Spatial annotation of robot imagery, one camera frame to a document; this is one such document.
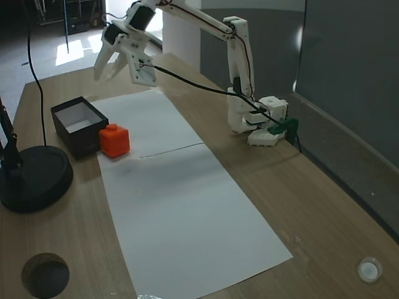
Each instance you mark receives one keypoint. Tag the orange cube with knob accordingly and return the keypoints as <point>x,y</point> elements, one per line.
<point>113,143</point>

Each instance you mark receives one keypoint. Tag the dark brown open box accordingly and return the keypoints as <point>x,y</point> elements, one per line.
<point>81,141</point>

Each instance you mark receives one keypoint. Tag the background shelf rack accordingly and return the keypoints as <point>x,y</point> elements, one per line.
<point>78,18</point>

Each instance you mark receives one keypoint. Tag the white pillar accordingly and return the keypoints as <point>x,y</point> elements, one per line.
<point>180,40</point>

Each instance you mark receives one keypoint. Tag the white paper sheet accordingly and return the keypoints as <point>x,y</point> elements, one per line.
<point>187,218</point>
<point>146,124</point>

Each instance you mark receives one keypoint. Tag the black desk lamp stand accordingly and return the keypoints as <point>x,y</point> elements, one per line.
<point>34,180</point>

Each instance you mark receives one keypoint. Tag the green table clamp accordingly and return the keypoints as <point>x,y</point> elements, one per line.
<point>288,124</point>

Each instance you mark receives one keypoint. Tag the dark grey desk partition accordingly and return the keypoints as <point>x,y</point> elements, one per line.
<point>358,78</point>

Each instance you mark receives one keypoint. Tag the small white plastic cap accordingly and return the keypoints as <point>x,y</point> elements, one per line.
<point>369,269</point>

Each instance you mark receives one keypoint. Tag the white gripper camera mount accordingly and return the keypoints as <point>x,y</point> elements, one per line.
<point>143,76</point>

